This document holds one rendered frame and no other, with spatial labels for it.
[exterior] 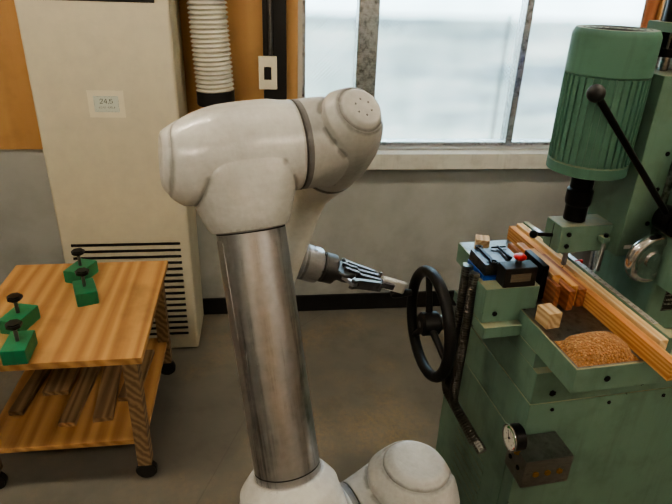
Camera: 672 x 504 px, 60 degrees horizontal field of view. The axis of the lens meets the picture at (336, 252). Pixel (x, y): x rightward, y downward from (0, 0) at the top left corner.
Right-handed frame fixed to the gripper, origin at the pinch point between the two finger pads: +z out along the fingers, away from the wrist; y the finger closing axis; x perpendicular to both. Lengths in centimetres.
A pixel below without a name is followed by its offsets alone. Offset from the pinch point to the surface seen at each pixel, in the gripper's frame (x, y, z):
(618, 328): -18, -34, 36
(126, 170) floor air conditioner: 27, 106, -73
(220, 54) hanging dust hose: -26, 115, -50
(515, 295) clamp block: -14.0, -20.6, 19.1
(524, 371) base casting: 1.1, -27.1, 26.6
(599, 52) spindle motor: -67, -15, 12
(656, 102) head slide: -63, -16, 30
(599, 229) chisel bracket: -33, -13, 37
